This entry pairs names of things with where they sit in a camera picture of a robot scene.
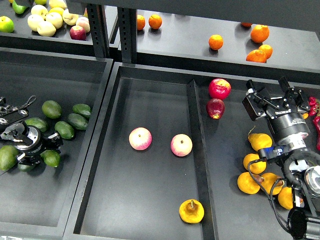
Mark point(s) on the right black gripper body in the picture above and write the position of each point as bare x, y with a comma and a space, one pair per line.
284, 123

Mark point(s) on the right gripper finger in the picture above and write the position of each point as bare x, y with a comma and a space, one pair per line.
294, 97
258, 103

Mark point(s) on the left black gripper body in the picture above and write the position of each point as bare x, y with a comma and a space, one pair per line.
30, 140

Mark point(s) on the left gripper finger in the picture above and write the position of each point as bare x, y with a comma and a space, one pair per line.
27, 160
54, 142

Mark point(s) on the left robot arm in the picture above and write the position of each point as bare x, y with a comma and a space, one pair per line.
12, 116

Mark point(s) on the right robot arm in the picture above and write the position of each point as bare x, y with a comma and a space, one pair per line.
300, 166

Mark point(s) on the dark avocado lower left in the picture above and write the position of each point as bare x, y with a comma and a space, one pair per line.
25, 168

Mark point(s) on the light green avocado far left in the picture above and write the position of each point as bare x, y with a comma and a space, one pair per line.
8, 157

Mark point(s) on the avocado centre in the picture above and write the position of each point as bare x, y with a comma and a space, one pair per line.
65, 130

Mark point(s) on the avocado middle right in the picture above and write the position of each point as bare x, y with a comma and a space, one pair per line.
77, 121

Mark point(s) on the avocado top left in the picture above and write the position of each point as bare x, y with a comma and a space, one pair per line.
51, 109

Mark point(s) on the yellow pear with stem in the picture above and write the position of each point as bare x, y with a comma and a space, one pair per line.
259, 140

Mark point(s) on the avocado top right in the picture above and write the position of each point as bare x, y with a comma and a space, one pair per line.
82, 109

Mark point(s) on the pale yellow pear front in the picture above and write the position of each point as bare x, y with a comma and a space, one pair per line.
46, 29

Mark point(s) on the pale yellow pear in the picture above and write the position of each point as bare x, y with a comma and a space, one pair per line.
69, 18
54, 18
33, 21
46, 29

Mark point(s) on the pale yellow pear centre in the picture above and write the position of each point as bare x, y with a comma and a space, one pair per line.
54, 18

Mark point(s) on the pale yellow pear left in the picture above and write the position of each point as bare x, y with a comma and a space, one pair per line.
33, 21

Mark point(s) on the pale yellow pear right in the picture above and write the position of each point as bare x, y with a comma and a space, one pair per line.
69, 18

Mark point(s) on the orange cherry tomato bunch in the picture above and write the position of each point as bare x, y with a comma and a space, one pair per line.
305, 115

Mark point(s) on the red apple upper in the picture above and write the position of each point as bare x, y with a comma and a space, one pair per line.
219, 88

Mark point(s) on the dark red apple lower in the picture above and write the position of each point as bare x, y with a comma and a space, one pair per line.
215, 108

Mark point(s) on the front orange on shelf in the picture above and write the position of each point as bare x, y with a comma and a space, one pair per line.
257, 55

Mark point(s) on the small orange on shelf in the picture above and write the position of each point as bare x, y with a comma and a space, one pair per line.
267, 49

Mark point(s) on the large orange on shelf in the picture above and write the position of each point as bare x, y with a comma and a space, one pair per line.
260, 33

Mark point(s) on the orange on shelf centre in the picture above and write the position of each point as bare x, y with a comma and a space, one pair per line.
215, 42

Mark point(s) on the pink apple left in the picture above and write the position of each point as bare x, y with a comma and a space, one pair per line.
140, 138

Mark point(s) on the pink apple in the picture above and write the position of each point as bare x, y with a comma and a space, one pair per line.
140, 138
181, 145

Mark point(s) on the pink apple right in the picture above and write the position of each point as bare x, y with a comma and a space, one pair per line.
181, 145

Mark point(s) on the red apple on shelf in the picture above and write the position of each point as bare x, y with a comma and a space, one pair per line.
77, 33

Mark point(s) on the peach on shelf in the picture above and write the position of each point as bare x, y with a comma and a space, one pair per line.
84, 23

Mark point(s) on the green apple on shelf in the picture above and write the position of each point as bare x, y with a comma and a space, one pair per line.
6, 25

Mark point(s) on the black tray divider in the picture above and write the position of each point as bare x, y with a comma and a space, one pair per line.
204, 188

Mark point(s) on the black shelf post left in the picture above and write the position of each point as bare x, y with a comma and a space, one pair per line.
98, 30

